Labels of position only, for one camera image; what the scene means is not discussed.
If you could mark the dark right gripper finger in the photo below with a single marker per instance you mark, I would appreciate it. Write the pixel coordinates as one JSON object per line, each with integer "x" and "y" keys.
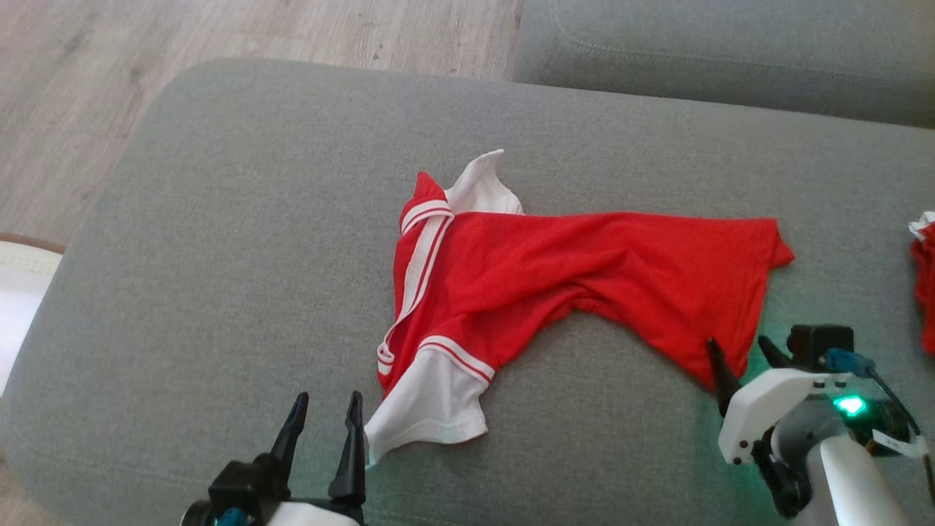
{"x": 724, "y": 383}
{"x": 776, "y": 356}

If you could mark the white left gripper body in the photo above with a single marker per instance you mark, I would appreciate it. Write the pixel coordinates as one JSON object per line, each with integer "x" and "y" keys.
{"x": 321, "y": 515}

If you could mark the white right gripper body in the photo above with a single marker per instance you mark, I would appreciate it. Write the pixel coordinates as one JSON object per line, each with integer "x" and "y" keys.
{"x": 760, "y": 409}

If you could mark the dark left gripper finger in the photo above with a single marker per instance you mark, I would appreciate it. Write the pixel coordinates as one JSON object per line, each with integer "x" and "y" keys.
{"x": 352, "y": 460}
{"x": 291, "y": 431}

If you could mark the red and white jersey shirt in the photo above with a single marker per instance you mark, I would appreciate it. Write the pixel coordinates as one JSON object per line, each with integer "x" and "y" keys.
{"x": 584, "y": 270}

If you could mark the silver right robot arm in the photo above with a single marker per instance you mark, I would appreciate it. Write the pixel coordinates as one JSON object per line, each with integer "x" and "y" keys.
{"x": 847, "y": 482}

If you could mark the red garment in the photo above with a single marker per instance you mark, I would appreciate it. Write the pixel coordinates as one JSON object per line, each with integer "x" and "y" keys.
{"x": 926, "y": 285}

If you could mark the large grey sofa seat cushion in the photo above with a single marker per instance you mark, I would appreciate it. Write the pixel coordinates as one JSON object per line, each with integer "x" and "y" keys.
{"x": 241, "y": 241}

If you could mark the white laundry basket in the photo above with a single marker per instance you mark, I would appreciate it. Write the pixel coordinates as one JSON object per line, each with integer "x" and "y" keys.
{"x": 18, "y": 307}

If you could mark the small grey sofa seat cushion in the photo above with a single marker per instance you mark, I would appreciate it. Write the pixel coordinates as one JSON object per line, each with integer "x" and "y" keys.
{"x": 730, "y": 51}

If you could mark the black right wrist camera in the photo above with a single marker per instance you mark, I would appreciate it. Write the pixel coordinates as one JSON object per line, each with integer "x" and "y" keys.
{"x": 818, "y": 343}

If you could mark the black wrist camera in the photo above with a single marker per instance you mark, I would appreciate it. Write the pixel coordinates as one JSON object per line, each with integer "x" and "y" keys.
{"x": 245, "y": 482}
{"x": 818, "y": 343}

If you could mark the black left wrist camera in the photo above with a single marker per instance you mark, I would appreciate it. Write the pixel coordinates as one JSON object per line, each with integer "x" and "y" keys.
{"x": 245, "y": 482}

